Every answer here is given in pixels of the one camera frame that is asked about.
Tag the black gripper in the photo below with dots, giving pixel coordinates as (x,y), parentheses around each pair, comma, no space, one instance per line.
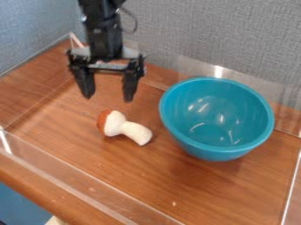
(108,55)

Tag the brown and white toy mushroom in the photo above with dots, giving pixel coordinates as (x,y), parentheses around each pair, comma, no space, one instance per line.
(112,124)

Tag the blue plastic bowl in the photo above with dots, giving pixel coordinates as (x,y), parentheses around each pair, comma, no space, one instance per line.
(217,117)

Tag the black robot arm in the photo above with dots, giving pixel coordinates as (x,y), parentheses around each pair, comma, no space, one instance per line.
(98,10)

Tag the clear acrylic back barrier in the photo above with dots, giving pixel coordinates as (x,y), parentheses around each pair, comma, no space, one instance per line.
(167,68)

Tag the clear acrylic barrier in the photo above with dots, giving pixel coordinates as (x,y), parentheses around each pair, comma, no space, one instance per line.
(72,194)
(167,68)

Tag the clear acrylic front barrier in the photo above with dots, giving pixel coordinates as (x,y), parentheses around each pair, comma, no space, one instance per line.
(72,194)

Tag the clear acrylic corner bracket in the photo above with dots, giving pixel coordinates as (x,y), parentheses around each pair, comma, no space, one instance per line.
(76,44)

